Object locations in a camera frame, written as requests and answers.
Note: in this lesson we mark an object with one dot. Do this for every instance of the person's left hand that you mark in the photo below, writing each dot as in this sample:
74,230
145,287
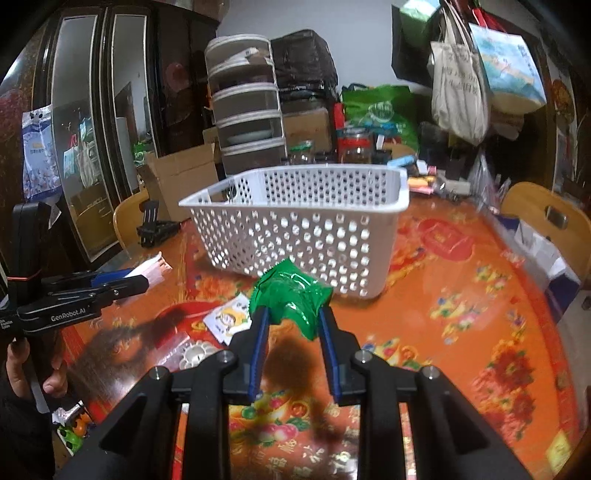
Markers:
17,369

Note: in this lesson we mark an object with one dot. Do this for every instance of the person's left forearm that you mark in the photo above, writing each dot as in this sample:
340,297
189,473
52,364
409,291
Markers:
23,438

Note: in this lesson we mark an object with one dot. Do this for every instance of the blue printed tote bag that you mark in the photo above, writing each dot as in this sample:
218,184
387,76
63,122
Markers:
508,69

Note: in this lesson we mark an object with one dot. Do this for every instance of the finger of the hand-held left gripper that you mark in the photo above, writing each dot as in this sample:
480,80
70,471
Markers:
113,274
129,286

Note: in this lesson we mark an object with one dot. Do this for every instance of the glass jar with red lid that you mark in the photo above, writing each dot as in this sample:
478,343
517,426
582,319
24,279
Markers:
355,147

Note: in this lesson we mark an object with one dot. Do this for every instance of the dark mirrored wardrobe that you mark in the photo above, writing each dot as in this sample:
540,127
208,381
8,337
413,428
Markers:
92,115

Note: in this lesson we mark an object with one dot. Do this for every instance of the beige canvas tote bag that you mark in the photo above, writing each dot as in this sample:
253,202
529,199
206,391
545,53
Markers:
459,87

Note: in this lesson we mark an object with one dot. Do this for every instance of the pink and white packet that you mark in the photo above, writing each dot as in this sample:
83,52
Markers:
154,270

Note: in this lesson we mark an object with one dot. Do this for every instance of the plain wooden chair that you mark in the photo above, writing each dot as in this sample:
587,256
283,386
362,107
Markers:
129,221

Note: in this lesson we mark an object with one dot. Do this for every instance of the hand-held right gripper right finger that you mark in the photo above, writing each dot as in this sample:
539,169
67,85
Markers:
326,334

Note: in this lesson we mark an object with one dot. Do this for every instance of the white flower-shaped plastic piece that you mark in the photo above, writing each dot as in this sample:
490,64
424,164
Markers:
196,356

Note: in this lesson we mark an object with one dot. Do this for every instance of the open cardboard box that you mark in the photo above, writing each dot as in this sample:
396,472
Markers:
184,180

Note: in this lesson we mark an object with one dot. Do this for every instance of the brown cardboard box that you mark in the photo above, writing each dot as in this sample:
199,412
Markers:
307,131

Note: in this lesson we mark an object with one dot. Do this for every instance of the black clamp tool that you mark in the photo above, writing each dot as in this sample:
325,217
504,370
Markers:
154,226

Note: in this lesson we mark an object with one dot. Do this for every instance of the white perforated plastic basket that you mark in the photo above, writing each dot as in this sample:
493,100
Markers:
295,226

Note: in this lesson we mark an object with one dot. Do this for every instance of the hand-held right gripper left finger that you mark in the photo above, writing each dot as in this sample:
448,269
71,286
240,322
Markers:
261,333

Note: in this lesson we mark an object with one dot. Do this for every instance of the white cartoon snack packet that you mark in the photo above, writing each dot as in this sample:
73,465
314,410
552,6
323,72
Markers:
228,321

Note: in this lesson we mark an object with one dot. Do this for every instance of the green shopping bag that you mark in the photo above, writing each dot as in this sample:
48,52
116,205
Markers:
383,115

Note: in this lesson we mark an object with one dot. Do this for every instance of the red printed tablecloth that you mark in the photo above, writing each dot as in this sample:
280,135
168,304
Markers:
461,323

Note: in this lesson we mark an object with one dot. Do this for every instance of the glass jar with green lid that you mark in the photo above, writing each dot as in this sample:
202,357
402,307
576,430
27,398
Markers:
301,154

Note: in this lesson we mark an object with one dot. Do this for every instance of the green snack packet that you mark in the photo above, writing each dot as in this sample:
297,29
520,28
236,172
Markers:
288,295

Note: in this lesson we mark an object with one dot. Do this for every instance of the blue hanging packet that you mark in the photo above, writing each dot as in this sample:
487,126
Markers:
41,157

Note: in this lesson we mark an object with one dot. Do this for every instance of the black bag on boxes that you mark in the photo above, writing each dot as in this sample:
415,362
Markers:
302,60

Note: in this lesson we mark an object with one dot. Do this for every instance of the green toy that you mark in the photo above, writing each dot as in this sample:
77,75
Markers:
74,431

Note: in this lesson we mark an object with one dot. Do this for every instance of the clear plastic drawer tower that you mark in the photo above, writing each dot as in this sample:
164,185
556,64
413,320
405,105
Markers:
244,106

